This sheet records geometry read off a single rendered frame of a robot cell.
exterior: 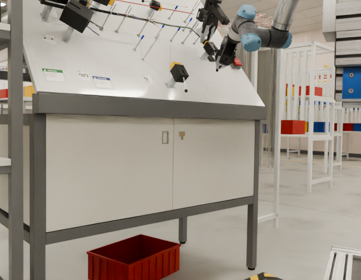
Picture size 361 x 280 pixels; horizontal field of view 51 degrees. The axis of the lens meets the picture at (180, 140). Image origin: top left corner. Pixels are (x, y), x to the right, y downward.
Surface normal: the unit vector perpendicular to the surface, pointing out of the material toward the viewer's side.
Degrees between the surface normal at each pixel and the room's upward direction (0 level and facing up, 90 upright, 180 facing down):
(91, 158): 90
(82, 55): 52
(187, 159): 90
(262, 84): 90
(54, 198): 90
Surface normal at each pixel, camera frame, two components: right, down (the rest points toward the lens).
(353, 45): -0.44, 0.04
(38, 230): 0.65, 0.04
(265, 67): -0.71, 0.02
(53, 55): 0.53, -0.58
